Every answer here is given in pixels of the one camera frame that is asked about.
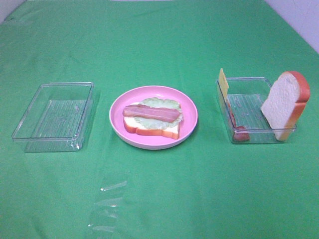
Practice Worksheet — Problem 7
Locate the right clear plastic container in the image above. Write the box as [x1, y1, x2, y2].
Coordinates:
[215, 77, 298, 144]

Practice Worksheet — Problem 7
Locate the green tablecloth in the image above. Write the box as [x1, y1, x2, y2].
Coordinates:
[0, 0, 319, 239]

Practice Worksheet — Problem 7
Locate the left clear plastic container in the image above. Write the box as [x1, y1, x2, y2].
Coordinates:
[12, 82, 94, 152]

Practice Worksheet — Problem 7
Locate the clear plastic film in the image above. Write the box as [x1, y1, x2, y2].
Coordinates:
[87, 172, 128, 238]

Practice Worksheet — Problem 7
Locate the green lettuce leaf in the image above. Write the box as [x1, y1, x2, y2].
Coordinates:
[133, 97, 183, 129]

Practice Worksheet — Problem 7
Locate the clear plastic container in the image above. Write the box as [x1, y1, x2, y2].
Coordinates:
[215, 77, 298, 144]
[12, 82, 94, 152]

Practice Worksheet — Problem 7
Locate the bacon strip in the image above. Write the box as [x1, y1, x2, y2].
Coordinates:
[123, 104, 181, 122]
[226, 99, 250, 142]

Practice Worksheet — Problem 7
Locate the pink round plate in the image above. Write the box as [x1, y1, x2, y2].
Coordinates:
[109, 86, 198, 150]

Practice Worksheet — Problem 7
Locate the yellow cheese slice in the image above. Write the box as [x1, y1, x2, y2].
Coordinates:
[218, 68, 229, 100]

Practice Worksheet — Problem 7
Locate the toast bread slice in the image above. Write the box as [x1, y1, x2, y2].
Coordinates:
[261, 71, 311, 141]
[124, 102, 181, 139]

